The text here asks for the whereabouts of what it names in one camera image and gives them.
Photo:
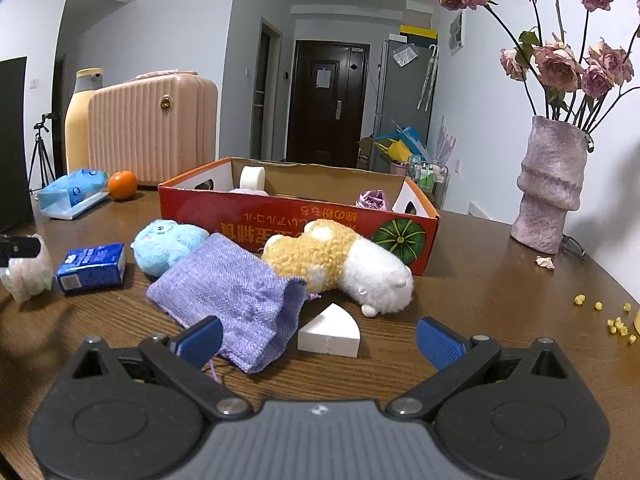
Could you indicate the grey refrigerator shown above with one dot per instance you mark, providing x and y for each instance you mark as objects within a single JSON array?
[{"x": 400, "y": 105}]

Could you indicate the clear plastic bag on refrigerator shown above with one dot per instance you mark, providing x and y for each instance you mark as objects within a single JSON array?
[{"x": 405, "y": 55}]

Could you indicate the lavender towel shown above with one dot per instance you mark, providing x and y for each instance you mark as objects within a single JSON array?
[{"x": 247, "y": 192}]

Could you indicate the purple wrapping paper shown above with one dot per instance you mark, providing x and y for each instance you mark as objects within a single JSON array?
[{"x": 442, "y": 142}]

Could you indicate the white folded umbrella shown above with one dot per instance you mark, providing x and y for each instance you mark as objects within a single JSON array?
[{"x": 427, "y": 80}]

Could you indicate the blue wet wipes pack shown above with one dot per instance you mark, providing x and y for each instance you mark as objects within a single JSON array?
[{"x": 75, "y": 190}]

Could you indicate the dark wooden door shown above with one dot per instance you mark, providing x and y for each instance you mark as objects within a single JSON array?
[{"x": 325, "y": 110}]

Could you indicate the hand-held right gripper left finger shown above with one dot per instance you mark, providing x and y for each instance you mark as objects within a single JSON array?
[{"x": 202, "y": 337}]

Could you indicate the yellow and black box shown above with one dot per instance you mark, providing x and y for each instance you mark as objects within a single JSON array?
[{"x": 419, "y": 35}]

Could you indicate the pink ceramic vase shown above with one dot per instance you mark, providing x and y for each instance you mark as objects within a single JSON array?
[{"x": 547, "y": 185}]

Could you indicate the pink satin scrunchie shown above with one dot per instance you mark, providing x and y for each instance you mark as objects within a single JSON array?
[{"x": 372, "y": 200}]

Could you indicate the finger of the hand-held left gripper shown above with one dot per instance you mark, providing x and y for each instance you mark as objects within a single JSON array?
[{"x": 20, "y": 248}]

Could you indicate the white round sponge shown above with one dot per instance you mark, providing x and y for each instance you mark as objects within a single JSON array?
[{"x": 252, "y": 178}]

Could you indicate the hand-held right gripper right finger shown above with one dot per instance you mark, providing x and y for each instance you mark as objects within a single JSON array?
[{"x": 440, "y": 340}]

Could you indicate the red cardboard box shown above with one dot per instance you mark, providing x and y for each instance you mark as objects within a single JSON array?
[{"x": 280, "y": 220}]

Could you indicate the scattered yellow crumbs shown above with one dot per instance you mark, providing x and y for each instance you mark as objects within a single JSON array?
[{"x": 616, "y": 327}]

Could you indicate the fallen rose petal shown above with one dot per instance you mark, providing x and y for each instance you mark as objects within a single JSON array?
[{"x": 544, "y": 263}]

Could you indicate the purple woven pouch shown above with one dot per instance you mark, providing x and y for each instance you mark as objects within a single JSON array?
[{"x": 225, "y": 290}]

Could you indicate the side doorway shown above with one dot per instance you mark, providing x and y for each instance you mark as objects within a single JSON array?
[{"x": 265, "y": 90}]

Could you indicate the storage cart with bottles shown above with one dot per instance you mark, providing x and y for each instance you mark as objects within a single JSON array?
[{"x": 425, "y": 175}]

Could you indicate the small brown cardboard box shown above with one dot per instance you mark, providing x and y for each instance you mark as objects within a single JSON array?
[{"x": 367, "y": 152}]

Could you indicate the clear plastic bag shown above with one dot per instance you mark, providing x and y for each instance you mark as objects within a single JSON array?
[
  {"x": 30, "y": 280},
  {"x": 405, "y": 55}
]

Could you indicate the black camera tripod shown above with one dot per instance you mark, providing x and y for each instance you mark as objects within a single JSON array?
[{"x": 39, "y": 150}]

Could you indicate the dried pink roses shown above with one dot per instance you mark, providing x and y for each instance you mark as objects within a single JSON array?
[{"x": 555, "y": 62}]

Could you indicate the orange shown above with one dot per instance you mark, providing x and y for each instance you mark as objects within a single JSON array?
[{"x": 122, "y": 186}]

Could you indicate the yellow thermos bottle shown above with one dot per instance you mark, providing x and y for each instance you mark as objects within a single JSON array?
[{"x": 77, "y": 125}]

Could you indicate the white wedge sponge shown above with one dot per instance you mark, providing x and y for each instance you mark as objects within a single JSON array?
[{"x": 330, "y": 337}]

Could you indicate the blue and yellow bags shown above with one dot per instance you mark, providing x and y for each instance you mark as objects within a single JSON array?
[{"x": 400, "y": 145}]

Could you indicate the white and yellow plush toy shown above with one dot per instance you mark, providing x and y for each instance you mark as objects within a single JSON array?
[{"x": 375, "y": 275}]

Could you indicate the light blue plush toy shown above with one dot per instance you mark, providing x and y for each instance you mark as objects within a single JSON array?
[{"x": 165, "y": 245}]

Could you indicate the blue tissue packet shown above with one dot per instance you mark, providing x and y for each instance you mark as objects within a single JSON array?
[{"x": 90, "y": 267}]

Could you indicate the pink ribbed suitcase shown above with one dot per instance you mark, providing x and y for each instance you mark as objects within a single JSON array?
[{"x": 150, "y": 130}]

